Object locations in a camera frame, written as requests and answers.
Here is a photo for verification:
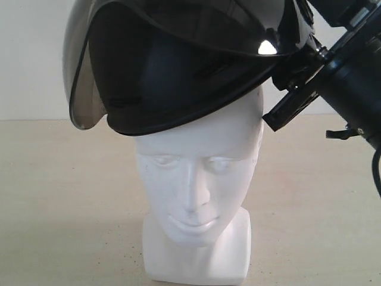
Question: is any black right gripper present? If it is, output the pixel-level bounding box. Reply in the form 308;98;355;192
263;1;380;131

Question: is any black helmet with visor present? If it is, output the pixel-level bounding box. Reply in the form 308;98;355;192
63;1;314;136

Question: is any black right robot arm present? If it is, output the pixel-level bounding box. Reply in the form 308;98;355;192
263;1;380;148

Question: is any white mannequin head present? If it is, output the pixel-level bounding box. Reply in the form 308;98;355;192
135;87;264;285

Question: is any black cable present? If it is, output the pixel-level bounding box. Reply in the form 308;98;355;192
370;147;381;199

